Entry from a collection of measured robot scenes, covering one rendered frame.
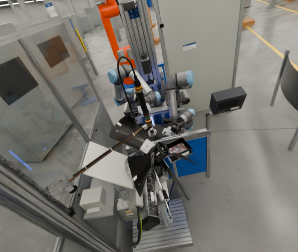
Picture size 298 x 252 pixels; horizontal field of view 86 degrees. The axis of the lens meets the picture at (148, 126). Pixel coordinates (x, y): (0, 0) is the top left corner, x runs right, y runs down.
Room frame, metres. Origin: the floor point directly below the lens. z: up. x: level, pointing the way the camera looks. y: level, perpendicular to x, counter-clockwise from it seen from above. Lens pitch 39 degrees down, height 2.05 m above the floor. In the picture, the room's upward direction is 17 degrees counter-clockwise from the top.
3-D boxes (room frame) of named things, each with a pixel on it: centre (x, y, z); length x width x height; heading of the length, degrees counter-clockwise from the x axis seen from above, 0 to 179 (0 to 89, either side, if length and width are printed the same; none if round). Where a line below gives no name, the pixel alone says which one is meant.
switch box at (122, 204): (0.66, 0.35, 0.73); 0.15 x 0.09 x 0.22; 84
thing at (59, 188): (0.55, 0.54, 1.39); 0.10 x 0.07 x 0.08; 119
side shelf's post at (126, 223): (0.80, 0.55, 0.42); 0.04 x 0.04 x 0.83; 84
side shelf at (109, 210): (0.80, 0.55, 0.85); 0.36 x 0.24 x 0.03; 174
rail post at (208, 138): (1.16, -0.57, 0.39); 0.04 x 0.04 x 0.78; 84
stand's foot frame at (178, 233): (0.74, 0.20, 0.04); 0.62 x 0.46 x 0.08; 84
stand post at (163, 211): (0.73, 0.11, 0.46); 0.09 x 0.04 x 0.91; 174
